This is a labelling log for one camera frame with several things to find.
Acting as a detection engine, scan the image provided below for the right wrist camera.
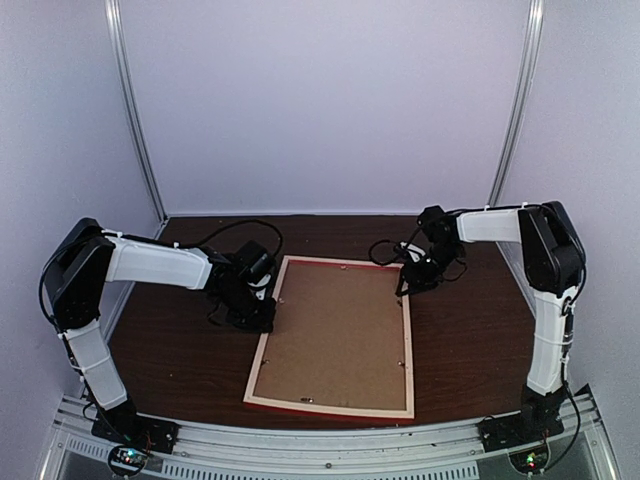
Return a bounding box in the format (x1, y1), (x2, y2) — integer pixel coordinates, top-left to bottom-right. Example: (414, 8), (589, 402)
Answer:
(400, 242), (426, 263)

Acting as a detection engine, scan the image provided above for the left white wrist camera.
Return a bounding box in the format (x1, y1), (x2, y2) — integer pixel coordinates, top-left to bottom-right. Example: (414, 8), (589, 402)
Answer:
(248, 273), (273, 300)

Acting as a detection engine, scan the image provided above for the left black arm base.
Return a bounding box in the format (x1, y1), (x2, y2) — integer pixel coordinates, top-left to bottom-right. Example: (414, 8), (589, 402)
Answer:
(91, 399), (179, 454)

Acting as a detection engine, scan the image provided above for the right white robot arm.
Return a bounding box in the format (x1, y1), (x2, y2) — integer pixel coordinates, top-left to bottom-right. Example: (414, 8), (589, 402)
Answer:
(393, 201), (586, 442)

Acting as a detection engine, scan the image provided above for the circuit board with leds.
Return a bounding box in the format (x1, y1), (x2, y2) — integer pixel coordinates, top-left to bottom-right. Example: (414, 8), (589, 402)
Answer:
(107, 445), (149, 476)
(509, 450), (550, 475)

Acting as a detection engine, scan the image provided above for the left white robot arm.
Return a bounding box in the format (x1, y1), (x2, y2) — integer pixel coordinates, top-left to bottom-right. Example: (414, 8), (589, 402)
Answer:
(38, 217), (280, 444)

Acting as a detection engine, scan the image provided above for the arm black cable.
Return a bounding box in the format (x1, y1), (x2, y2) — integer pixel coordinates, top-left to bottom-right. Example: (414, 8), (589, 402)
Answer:
(368, 227), (469, 284)
(169, 220), (284, 261)

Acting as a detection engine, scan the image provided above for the left circuit board with leds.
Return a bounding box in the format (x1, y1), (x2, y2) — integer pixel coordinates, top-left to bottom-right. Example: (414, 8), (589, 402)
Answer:
(107, 445), (149, 476)

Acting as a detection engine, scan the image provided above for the right circuit board with leds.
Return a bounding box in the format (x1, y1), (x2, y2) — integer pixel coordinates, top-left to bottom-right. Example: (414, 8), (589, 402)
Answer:
(509, 450), (550, 475)

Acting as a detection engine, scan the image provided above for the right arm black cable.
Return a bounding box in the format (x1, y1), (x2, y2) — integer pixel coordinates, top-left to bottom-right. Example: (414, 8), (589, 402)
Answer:
(368, 227), (469, 284)

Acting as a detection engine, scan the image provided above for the brown cardboard backing board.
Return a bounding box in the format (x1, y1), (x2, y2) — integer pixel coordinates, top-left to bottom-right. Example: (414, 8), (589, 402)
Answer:
(252, 262), (407, 409)

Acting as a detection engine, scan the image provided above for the red wooden picture frame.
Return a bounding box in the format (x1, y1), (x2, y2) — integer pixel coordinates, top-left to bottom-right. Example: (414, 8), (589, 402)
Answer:
(242, 254), (416, 426)

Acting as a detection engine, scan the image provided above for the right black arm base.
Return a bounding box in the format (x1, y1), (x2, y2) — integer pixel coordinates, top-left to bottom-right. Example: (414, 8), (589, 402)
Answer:
(477, 386), (567, 452)

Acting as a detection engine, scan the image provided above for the front aluminium rail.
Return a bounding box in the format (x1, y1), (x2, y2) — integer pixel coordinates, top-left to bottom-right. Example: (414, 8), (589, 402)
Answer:
(39, 384), (624, 480)

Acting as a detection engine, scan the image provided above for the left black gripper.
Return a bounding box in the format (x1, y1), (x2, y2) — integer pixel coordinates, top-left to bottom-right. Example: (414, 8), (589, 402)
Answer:
(218, 285), (278, 333)

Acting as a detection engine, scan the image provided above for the left aluminium corner post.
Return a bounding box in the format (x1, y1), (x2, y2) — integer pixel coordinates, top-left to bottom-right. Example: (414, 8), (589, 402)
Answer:
(104, 0), (168, 224)

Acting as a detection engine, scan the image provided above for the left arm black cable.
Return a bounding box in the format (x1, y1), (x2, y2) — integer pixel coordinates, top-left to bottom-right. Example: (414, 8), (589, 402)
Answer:
(169, 220), (284, 261)

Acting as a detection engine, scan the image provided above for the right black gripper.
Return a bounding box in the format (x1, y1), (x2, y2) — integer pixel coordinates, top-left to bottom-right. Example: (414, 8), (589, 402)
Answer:
(398, 242), (465, 296)

